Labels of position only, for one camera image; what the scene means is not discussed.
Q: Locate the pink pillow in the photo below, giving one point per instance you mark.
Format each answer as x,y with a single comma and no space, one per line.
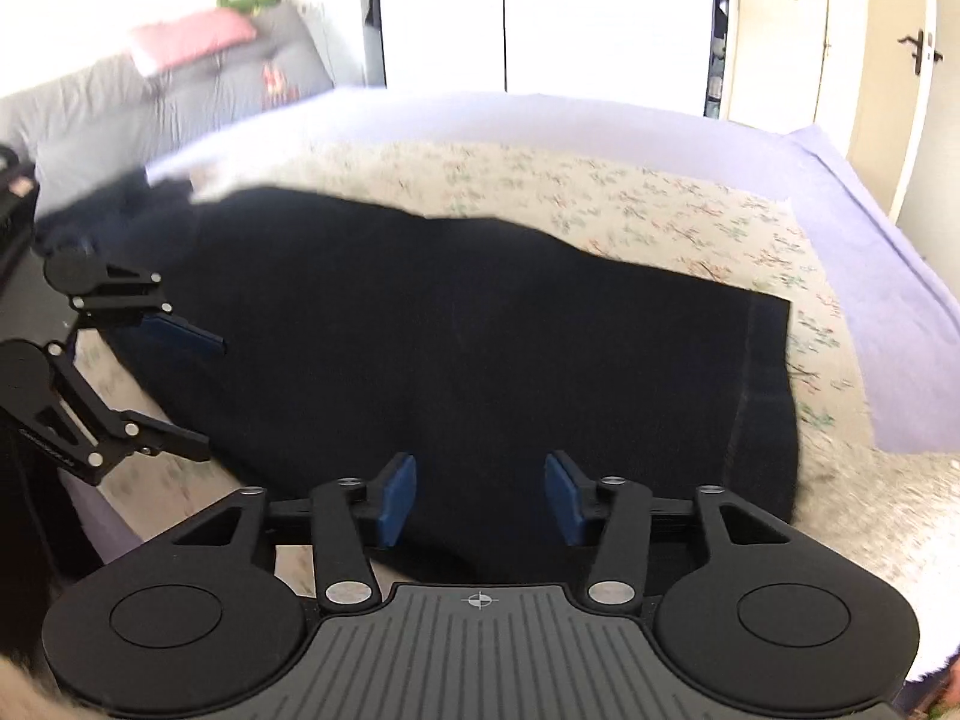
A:
187,37

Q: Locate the white fluffy blanket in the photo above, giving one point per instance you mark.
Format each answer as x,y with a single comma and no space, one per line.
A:
885,525

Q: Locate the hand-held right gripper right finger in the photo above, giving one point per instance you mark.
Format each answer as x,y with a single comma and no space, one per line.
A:
564,499

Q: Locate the dark hanging cloth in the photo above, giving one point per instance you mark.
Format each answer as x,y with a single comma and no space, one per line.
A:
373,4

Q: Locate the blue and white wardrobe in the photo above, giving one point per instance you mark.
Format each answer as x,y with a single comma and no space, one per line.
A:
600,37

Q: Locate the cream hallway door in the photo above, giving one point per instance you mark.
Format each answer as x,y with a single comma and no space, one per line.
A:
780,52

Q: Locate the floral bed sheet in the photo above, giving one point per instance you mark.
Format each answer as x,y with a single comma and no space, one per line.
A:
637,202

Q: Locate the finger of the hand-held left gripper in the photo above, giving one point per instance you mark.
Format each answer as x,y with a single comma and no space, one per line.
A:
184,336
112,431

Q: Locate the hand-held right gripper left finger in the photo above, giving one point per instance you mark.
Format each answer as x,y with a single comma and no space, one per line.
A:
396,499

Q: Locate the black pants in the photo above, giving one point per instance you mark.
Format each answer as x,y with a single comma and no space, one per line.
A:
450,330

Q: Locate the grey cushion with bear print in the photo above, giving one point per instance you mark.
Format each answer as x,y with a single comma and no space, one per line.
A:
225,97

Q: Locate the cream open door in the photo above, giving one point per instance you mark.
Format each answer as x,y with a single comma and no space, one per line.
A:
892,127

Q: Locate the purple bed sheet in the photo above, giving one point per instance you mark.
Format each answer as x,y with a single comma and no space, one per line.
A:
885,277

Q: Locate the green plush toy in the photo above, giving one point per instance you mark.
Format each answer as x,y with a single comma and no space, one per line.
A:
247,1

